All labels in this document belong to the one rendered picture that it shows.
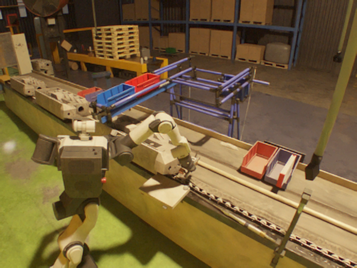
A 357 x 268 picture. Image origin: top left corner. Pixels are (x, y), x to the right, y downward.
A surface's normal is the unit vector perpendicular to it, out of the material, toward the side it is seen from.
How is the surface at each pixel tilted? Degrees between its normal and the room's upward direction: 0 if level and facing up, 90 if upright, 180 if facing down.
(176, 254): 0
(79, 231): 90
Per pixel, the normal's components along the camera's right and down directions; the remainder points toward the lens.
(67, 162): 0.29, 0.40
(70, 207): 0.67, 0.36
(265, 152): -0.62, 0.36
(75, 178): 0.24, 0.62
